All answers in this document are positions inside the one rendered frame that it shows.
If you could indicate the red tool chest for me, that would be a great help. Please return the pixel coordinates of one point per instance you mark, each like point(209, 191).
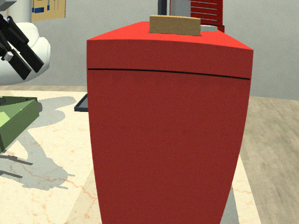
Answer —
point(166, 116)

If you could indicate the tan rectangular block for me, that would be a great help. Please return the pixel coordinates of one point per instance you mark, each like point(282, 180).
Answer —
point(176, 25)

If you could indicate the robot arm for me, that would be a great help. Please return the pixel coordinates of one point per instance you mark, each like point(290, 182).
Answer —
point(20, 11)

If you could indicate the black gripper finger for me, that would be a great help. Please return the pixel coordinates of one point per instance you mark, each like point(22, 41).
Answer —
point(19, 41)
point(13, 58)

